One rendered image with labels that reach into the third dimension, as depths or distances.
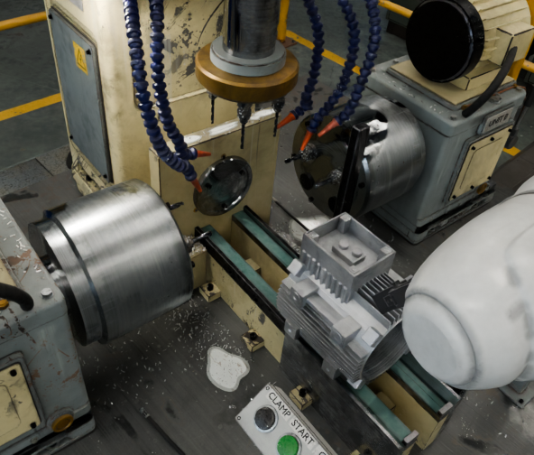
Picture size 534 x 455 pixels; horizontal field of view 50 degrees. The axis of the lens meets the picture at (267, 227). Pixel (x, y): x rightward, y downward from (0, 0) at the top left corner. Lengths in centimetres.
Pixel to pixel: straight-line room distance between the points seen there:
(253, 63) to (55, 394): 62
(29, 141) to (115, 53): 219
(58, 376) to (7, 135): 246
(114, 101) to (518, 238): 86
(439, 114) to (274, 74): 47
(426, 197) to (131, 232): 75
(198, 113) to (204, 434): 65
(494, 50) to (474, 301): 105
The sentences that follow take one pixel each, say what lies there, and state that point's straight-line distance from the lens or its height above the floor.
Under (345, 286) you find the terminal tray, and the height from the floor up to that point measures 111.
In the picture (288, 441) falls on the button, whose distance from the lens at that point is 81.
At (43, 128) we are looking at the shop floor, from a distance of 335.
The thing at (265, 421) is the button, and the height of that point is 107.
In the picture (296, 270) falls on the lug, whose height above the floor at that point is 108.
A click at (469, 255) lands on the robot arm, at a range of 43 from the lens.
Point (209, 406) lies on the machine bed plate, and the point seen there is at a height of 80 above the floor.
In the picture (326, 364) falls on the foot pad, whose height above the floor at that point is 98.
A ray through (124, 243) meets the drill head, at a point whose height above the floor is 114.
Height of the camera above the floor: 179
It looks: 43 degrees down
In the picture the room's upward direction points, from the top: 6 degrees clockwise
